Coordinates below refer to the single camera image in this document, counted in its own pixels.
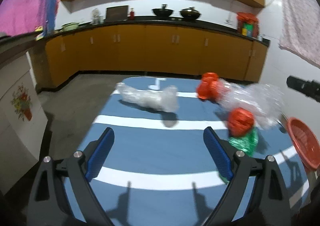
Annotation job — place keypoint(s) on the red bottle on counter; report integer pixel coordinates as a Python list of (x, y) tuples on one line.
[(132, 14)]

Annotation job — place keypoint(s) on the black wok left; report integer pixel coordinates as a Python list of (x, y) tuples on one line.
[(163, 11)]

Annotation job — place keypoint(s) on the dark cutting board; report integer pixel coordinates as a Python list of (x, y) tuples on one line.
[(117, 13)]

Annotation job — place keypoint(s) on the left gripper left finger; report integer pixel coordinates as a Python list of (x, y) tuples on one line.
[(48, 202)]

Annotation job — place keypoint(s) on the lower orange kitchen cabinets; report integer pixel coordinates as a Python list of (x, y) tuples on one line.
[(147, 48)]

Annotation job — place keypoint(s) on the black wok with lid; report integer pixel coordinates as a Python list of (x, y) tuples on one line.
[(190, 14)]

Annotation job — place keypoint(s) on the purple blue hanging cloth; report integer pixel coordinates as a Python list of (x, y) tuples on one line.
[(25, 16)]

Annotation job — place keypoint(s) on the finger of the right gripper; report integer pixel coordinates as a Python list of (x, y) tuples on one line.
[(308, 88)]

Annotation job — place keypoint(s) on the clear jar on counter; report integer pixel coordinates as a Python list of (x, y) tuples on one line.
[(97, 18)]

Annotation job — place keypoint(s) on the red plastic waste basket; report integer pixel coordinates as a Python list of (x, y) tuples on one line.
[(305, 143)]

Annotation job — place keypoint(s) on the large bubble wrap sheet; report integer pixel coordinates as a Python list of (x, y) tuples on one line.
[(264, 101)]

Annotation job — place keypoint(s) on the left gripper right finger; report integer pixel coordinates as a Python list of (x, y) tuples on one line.
[(269, 201)]

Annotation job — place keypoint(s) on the white cabinet with flower picture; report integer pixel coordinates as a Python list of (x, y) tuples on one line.
[(23, 122)]

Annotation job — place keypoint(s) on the pink floral hanging cloth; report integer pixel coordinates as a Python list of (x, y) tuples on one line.
[(300, 32)]

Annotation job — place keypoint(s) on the red plastic bag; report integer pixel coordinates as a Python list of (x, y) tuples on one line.
[(240, 121), (210, 87)]

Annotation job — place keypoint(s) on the green plastic bag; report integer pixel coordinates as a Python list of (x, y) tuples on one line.
[(246, 143)]

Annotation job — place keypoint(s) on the clear plastic bag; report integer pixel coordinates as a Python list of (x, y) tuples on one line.
[(165, 101)]

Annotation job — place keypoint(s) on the green pot on counter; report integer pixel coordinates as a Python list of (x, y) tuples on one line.
[(70, 26)]

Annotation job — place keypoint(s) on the red bag of groceries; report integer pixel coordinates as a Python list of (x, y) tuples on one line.
[(248, 24)]

